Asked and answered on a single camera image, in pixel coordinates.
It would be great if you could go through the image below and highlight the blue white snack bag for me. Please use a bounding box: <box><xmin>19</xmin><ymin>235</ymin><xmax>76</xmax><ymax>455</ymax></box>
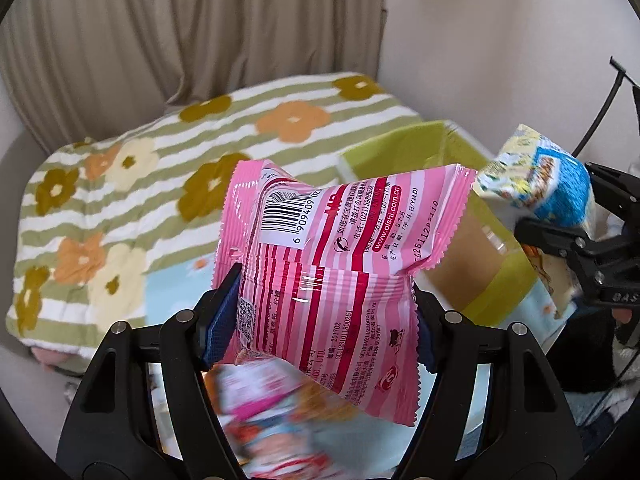
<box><xmin>474</xmin><ymin>124</ymin><xmax>597</xmax><ymax>235</ymax></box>

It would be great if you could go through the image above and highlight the pink striped snack bag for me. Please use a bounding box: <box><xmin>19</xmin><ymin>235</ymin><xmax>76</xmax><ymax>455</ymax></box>
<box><xmin>214</xmin><ymin>159</ymin><xmax>475</xmax><ymax>426</ymax></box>

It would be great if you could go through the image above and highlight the person's right hand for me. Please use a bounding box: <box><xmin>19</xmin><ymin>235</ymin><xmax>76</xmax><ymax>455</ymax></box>
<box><xmin>612</xmin><ymin>308</ymin><xmax>634</xmax><ymax>324</ymax></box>

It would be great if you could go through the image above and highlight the green cardboard box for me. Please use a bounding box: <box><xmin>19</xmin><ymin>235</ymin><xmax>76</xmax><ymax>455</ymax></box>
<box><xmin>338</xmin><ymin>120</ymin><xmax>549</xmax><ymax>326</ymax></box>

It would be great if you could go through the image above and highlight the light blue daisy tablecloth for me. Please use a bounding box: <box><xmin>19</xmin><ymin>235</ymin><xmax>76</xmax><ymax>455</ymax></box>
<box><xmin>144</xmin><ymin>253</ymin><xmax>582</xmax><ymax>480</ymax></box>

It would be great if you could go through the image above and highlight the colourful snack bag at edge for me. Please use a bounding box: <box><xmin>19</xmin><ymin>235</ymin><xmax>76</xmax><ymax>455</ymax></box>
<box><xmin>203</xmin><ymin>359</ymin><xmax>358</xmax><ymax>479</ymax></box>

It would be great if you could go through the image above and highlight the green striped floral quilt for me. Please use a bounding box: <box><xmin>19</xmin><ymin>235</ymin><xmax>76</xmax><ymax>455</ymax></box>
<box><xmin>6</xmin><ymin>73</ymin><xmax>420</xmax><ymax>370</ymax></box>

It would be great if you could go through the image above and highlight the beige curtain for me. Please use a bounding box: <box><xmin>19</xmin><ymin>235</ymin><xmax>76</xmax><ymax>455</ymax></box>
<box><xmin>1</xmin><ymin>0</ymin><xmax>385</xmax><ymax>151</ymax></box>

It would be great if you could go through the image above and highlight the black cable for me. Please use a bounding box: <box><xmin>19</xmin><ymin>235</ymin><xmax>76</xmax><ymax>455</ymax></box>
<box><xmin>570</xmin><ymin>55</ymin><xmax>640</xmax><ymax>158</ymax></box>

